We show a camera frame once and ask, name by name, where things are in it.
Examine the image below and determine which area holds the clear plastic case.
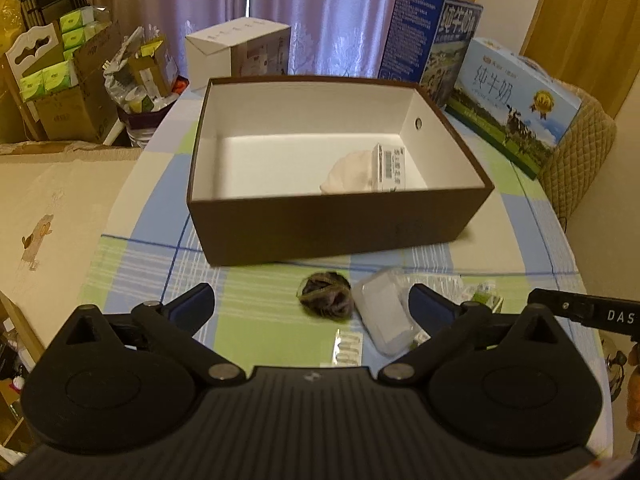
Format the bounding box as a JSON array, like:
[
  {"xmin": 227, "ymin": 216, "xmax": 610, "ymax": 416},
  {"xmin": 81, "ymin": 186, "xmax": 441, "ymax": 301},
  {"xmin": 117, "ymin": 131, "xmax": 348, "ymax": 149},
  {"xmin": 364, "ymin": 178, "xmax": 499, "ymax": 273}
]
[{"xmin": 350, "ymin": 267, "xmax": 432, "ymax": 357}]

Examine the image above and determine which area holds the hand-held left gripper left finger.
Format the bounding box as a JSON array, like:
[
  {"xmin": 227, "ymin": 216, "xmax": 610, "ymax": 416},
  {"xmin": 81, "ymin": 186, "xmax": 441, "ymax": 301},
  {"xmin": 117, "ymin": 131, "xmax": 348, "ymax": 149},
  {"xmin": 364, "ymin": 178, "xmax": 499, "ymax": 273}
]
[{"xmin": 60, "ymin": 282, "xmax": 247, "ymax": 386}]

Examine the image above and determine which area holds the small brown cardboard box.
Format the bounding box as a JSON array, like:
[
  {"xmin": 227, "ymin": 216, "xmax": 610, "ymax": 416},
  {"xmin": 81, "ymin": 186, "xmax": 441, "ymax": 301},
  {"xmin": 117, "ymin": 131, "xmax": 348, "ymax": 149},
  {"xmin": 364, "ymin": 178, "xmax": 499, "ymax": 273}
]
[{"xmin": 127, "ymin": 35, "xmax": 178, "ymax": 101}]

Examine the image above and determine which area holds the crumpled plastic bag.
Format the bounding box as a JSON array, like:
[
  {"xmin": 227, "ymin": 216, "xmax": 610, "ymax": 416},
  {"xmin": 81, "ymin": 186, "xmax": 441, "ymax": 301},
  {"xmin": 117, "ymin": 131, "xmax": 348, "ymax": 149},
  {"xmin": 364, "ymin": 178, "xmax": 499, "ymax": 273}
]
[{"xmin": 102, "ymin": 25, "xmax": 176, "ymax": 116}]

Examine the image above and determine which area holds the light blue milk carton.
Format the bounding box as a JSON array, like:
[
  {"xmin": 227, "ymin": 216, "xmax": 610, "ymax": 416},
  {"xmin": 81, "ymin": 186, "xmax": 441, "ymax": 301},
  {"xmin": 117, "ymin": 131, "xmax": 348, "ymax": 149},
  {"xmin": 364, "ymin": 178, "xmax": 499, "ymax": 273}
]
[{"xmin": 445, "ymin": 37, "xmax": 583, "ymax": 181}]

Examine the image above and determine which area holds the dark yarn ball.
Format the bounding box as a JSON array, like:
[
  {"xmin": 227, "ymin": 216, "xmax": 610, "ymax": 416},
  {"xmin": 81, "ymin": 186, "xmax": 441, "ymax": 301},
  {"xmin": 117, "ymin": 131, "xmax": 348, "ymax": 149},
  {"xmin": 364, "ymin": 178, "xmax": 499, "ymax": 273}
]
[{"xmin": 296, "ymin": 270, "xmax": 353, "ymax": 320}]

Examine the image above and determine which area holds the yellow bag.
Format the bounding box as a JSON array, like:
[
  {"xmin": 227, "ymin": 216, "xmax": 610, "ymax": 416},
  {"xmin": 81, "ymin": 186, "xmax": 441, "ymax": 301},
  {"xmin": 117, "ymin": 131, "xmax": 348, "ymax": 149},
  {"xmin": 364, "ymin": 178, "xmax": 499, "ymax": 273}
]
[{"xmin": 0, "ymin": 0, "xmax": 26, "ymax": 56}]

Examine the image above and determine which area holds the white cloth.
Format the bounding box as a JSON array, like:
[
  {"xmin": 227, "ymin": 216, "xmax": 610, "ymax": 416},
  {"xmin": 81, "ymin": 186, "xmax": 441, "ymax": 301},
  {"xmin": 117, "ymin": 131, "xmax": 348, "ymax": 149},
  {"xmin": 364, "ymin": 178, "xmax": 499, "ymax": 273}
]
[{"xmin": 320, "ymin": 152, "xmax": 376, "ymax": 195}]

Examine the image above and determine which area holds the small green box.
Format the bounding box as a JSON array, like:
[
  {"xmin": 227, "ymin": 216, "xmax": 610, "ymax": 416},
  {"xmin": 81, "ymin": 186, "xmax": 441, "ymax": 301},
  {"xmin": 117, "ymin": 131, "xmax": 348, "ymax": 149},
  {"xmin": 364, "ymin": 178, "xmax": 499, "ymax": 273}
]
[{"xmin": 470, "ymin": 284, "xmax": 505, "ymax": 313}]

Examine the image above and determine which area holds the purple bin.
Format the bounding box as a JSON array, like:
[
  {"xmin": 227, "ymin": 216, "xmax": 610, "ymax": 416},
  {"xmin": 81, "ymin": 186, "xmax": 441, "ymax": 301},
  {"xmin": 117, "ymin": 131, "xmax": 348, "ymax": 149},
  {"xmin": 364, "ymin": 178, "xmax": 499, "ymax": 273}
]
[{"xmin": 117, "ymin": 105, "xmax": 173, "ymax": 148}]

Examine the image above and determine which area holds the large brown cardboard box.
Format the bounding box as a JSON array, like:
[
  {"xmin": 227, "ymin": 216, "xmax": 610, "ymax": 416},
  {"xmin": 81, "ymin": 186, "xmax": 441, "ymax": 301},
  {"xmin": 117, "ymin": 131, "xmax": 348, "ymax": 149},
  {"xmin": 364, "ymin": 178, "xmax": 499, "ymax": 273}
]
[{"xmin": 30, "ymin": 22, "xmax": 123, "ymax": 143}]

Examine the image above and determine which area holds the purple curtain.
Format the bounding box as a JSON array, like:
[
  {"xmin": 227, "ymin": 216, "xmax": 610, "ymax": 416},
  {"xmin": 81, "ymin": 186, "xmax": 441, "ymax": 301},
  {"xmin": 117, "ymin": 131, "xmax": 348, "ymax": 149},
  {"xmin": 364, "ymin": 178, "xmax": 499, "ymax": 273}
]
[{"xmin": 80, "ymin": 0, "xmax": 443, "ymax": 81}]

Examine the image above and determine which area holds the beige embroidered cloth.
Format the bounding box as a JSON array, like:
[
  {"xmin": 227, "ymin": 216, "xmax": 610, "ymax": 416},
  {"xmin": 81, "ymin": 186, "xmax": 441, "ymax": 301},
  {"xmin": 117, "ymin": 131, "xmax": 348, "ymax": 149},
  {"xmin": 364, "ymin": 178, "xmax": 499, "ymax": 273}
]
[{"xmin": 0, "ymin": 147, "xmax": 143, "ymax": 356}]

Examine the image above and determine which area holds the white cardboard box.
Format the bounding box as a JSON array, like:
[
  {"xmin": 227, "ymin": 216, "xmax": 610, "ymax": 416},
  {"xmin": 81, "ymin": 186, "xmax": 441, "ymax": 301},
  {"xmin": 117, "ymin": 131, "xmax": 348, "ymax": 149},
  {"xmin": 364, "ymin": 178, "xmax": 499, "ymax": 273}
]
[{"xmin": 185, "ymin": 17, "xmax": 291, "ymax": 88}]

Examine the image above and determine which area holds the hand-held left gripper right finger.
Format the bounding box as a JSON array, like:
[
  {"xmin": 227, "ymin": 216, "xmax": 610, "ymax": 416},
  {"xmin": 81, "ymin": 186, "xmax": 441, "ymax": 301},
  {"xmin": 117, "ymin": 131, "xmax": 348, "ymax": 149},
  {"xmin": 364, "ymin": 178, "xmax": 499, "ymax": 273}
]
[{"xmin": 376, "ymin": 282, "xmax": 568, "ymax": 386}]

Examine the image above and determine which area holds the white carved panel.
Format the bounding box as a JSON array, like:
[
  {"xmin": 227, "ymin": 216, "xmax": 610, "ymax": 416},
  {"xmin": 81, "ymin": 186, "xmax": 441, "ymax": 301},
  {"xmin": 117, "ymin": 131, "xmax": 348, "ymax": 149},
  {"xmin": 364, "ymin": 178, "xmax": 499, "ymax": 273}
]
[{"xmin": 4, "ymin": 22, "xmax": 65, "ymax": 83}]

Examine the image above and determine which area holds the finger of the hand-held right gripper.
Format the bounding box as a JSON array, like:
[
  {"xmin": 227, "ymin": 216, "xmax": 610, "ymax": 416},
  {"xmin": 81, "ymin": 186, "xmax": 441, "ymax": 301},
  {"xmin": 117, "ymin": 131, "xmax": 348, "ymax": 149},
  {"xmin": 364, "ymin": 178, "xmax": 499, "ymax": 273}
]
[{"xmin": 527, "ymin": 287, "xmax": 596, "ymax": 332}]

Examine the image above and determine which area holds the stack of green tissue packs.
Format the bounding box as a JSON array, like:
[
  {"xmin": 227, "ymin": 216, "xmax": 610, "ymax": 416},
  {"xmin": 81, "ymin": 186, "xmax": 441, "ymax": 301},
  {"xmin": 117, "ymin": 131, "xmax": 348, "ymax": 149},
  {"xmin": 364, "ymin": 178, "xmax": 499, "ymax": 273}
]
[{"xmin": 19, "ymin": 5, "xmax": 98, "ymax": 101}]

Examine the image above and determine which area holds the small white barcode box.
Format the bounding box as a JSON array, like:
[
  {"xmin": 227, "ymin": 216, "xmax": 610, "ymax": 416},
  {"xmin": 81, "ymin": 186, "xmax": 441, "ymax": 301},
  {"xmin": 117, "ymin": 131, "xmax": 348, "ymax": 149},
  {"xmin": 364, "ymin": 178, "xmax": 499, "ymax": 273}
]
[{"xmin": 371, "ymin": 142, "xmax": 407, "ymax": 193}]

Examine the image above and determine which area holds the tall dark blue milk carton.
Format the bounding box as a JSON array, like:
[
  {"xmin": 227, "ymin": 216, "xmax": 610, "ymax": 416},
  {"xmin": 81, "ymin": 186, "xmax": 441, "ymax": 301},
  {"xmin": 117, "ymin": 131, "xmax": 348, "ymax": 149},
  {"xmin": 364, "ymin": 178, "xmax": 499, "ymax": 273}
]
[{"xmin": 377, "ymin": 0, "xmax": 485, "ymax": 108}]

